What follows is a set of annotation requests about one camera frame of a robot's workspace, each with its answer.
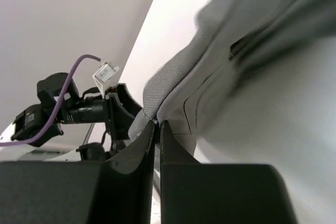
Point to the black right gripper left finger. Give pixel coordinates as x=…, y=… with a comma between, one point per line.
x=68, y=190

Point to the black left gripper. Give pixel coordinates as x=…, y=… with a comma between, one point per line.
x=117, y=110

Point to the grey pleated skirt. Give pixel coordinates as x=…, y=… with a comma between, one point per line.
x=256, y=83

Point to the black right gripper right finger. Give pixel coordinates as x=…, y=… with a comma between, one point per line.
x=192, y=192

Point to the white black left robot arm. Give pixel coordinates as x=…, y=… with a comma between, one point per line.
x=33, y=119

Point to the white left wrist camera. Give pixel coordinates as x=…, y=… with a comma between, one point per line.
x=105, y=77

